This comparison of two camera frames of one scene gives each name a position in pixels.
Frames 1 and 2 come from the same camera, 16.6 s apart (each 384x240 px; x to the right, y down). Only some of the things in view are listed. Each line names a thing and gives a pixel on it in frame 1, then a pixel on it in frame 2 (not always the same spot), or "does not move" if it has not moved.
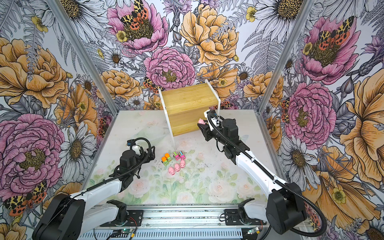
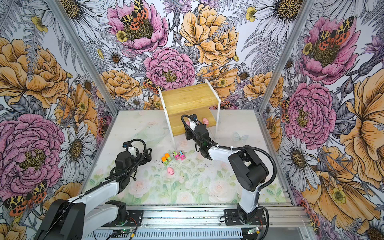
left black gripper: x=144 y=155 does not move
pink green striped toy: x=176 y=155 does not move
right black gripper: x=206 y=132 → x=188 y=134
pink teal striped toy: x=181 y=155 does not move
